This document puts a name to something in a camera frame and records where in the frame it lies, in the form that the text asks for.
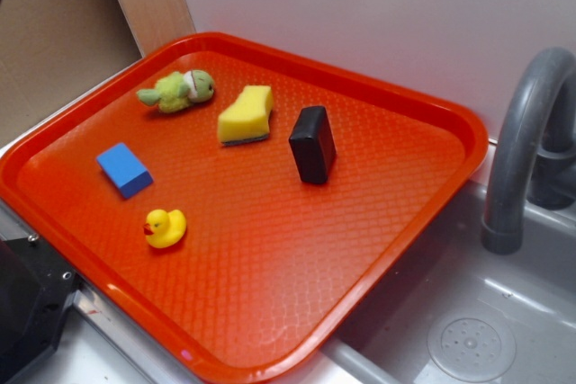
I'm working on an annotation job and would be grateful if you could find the black rectangular block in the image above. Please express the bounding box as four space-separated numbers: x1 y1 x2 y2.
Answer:
289 105 337 185

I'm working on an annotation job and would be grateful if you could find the grey toy faucet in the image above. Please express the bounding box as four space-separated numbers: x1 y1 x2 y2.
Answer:
481 47 575 255

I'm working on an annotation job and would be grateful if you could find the blue rectangular block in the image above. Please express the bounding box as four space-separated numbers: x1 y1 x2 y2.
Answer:
96 143 153 199

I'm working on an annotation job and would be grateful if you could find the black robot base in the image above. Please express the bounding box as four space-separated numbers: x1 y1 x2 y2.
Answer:
1 234 79 383

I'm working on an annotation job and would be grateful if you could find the yellow sponge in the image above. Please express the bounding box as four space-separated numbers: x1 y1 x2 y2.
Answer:
217 85 275 146

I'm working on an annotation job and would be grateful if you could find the orange plastic tray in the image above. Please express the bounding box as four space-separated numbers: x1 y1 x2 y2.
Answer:
1 33 488 383

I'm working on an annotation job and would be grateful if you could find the grey toy sink basin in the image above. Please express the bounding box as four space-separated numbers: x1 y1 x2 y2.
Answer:
319 176 576 384

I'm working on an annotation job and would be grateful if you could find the green plush turtle toy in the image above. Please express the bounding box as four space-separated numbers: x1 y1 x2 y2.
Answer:
136 69 215 114

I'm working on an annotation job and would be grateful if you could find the yellow rubber duck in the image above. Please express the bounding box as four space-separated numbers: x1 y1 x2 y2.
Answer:
143 209 187 249

